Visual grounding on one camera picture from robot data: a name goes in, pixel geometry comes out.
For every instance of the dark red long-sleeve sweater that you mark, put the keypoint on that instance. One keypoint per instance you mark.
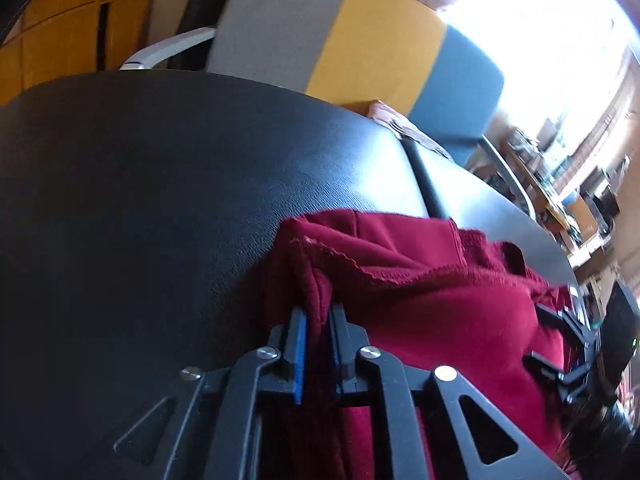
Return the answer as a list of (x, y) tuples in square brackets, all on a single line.
[(450, 310)]

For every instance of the grey yellow blue armchair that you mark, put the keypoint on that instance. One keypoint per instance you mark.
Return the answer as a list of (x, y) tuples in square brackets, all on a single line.
[(380, 45)]

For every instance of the blue container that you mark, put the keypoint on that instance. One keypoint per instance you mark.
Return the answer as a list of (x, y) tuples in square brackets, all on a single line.
[(571, 197)]

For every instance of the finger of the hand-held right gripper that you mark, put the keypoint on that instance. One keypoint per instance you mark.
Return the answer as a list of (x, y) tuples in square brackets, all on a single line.
[(567, 380), (567, 327)]

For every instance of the black chair white armrest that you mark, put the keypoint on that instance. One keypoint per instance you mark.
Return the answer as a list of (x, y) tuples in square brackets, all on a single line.
[(165, 50)]

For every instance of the yellow wooden wardrobe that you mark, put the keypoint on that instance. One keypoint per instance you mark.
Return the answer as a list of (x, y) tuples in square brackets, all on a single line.
[(65, 25)]

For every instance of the bright window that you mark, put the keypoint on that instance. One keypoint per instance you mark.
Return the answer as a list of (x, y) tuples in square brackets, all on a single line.
[(540, 50)]

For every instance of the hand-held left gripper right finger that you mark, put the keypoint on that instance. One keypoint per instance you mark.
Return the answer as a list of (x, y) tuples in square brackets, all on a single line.
[(345, 355)]

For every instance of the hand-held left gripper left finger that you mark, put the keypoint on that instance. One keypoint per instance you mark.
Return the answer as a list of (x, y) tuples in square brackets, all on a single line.
[(299, 355)]

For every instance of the wooden side table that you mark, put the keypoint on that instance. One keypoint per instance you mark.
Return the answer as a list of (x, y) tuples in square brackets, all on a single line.
[(542, 192)]

